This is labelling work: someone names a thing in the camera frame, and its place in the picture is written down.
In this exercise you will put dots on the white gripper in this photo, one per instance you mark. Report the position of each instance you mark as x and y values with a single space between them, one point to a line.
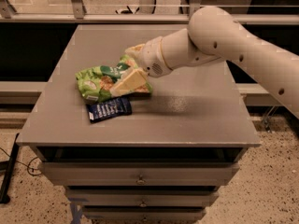
151 59

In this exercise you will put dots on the grey drawer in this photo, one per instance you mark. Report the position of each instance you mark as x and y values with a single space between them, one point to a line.
138 174
143 197
142 214

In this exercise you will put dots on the blue rxbar blueberry wrapper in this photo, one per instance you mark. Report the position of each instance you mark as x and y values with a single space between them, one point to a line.
119 106

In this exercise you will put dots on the black floor stand bar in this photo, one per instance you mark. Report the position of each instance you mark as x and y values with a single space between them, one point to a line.
8 167

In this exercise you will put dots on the bottom grey drawer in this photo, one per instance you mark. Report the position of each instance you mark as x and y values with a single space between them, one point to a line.
142 214

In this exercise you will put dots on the top grey drawer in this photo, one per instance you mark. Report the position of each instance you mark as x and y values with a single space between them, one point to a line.
138 174

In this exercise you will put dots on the grey drawer cabinet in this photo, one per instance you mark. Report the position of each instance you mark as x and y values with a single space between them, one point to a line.
194 115

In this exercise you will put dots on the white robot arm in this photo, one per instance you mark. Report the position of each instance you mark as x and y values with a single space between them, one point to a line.
213 33

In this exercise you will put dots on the metal railing frame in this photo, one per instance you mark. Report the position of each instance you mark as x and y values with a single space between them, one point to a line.
264 12

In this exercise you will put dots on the green rice chip bag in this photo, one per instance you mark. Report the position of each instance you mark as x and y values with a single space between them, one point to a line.
94 83

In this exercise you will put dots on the middle grey drawer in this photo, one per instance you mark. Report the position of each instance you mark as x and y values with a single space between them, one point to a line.
143 197

